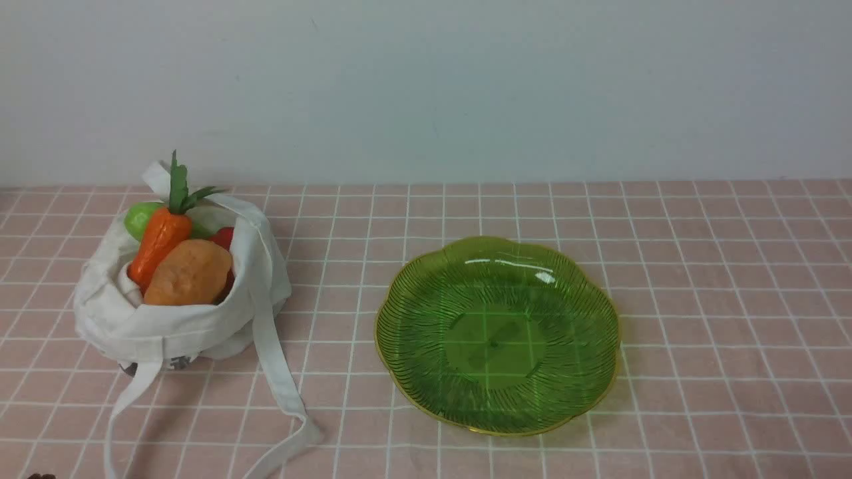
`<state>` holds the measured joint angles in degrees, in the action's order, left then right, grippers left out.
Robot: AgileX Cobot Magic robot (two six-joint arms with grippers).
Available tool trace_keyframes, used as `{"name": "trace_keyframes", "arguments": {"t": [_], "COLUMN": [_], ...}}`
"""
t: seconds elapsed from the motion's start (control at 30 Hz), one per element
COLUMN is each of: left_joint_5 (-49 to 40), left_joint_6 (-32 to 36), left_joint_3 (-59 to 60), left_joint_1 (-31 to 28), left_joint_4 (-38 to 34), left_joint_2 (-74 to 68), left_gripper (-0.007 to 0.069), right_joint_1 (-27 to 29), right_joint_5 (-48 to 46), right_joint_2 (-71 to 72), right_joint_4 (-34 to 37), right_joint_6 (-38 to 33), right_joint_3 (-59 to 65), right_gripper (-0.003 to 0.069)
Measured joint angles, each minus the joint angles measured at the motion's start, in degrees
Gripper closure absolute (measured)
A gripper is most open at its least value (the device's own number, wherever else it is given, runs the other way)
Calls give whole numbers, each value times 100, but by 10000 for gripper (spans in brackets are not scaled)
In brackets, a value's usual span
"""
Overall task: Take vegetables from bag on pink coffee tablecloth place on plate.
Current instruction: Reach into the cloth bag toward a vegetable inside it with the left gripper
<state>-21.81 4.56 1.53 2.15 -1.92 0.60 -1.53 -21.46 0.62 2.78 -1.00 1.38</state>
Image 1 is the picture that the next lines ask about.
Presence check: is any pink checkered tablecloth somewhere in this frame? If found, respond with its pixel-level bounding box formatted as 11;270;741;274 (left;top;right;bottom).
1;180;851;478

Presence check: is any green translucent plastic plate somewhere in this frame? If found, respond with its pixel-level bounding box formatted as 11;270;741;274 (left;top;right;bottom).
374;236;621;437

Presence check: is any green toy vegetable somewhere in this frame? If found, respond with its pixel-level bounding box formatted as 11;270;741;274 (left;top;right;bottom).
124;202;214;242

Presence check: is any brown toy potato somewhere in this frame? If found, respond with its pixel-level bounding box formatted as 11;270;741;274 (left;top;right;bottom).
142;239;232;306

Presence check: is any white cloth bag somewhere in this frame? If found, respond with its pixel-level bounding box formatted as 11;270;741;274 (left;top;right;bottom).
73;193;323;478

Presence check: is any red toy vegetable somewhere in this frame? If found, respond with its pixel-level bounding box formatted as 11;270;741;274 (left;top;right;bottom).
207;227;234;304

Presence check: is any orange toy carrot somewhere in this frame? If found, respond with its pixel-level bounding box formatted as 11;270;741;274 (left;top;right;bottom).
128;150;225;292

